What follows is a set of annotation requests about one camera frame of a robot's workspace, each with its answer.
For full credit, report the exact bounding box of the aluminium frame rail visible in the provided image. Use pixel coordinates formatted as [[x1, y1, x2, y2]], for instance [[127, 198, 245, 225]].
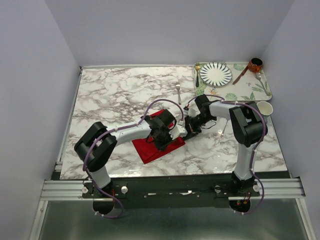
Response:
[[40, 178, 306, 201]]

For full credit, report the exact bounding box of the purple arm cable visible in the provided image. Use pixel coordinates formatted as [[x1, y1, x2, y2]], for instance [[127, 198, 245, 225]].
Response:
[[186, 94, 268, 216], [82, 98, 185, 220]]

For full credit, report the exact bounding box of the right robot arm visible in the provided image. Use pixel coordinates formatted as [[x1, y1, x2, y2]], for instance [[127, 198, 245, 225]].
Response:
[[183, 94, 268, 196]]

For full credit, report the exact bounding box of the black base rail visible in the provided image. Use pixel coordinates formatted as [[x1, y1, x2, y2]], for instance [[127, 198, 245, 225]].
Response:
[[82, 173, 261, 212]]

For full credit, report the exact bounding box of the silver fork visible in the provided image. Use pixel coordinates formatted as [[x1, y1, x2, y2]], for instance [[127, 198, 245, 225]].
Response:
[[175, 81, 182, 105]]

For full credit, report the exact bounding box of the striped white plate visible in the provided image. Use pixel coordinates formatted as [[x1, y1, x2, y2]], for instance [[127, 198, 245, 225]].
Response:
[[198, 62, 233, 87]]

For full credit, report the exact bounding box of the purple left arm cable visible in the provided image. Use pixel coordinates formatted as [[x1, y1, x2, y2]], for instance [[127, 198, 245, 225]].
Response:
[[82, 98, 185, 220]]

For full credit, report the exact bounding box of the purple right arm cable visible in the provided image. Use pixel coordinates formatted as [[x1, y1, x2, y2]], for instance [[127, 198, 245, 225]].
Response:
[[186, 94, 268, 216]]

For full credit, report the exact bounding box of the orange black cup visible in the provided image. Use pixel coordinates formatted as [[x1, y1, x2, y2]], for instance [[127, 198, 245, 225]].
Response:
[[247, 57, 263, 73]]

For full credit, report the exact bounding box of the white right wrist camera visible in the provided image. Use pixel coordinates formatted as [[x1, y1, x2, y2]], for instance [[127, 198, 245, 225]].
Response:
[[183, 106, 197, 118]]

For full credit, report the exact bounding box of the gold fork green handle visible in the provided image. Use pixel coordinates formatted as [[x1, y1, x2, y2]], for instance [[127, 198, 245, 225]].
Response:
[[195, 62, 200, 88]]

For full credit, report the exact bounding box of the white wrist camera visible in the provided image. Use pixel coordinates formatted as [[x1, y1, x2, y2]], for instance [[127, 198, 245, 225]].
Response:
[[169, 124, 188, 140], [183, 106, 197, 118]]

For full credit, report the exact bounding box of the floral serving tray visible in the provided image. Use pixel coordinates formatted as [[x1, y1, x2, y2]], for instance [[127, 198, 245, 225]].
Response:
[[192, 62, 272, 102]]

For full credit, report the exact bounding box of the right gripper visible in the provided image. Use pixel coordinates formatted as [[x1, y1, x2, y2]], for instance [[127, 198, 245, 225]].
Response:
[[182, 113, 214, 142]]

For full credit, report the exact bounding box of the silver spoon on table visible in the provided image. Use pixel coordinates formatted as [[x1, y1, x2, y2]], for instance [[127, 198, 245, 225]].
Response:
[[220, 120, 229, 138]]

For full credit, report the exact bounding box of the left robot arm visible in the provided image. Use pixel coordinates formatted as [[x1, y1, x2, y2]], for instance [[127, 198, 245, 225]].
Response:
[[74, 109, 187, 198]]

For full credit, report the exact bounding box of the red cloth napkin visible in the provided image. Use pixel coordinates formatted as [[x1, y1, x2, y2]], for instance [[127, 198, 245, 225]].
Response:
[[132, 109, 185, 164]]

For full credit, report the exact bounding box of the silver spoon on tray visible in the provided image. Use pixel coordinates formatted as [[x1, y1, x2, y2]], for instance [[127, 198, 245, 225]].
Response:
[[255, 72, 266, 91]]

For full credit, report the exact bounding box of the grey white mug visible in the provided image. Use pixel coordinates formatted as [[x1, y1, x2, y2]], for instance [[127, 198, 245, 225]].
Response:
[[256, 101, 274, 124]]

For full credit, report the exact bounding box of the brown handled knife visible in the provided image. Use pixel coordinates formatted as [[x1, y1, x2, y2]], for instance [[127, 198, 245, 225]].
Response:
[[232, 66, 248, 85]]

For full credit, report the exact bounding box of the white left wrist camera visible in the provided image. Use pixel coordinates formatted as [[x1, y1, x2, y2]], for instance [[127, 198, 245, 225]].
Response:
[[169, 124, 188, 140]]

